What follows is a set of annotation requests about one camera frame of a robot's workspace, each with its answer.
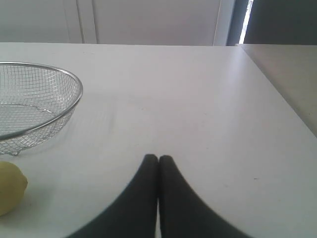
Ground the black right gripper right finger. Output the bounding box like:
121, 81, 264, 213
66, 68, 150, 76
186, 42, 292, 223
158, 155, 249, 238

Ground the steel wire mesh basket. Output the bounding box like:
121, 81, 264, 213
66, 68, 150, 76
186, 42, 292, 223
0, 61, 83, 156

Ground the yellow lemon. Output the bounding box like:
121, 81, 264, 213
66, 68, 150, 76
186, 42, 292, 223
0, 161, 28, 216

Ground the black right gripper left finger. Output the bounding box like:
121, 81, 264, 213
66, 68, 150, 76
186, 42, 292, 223
69, 154, 158, 238

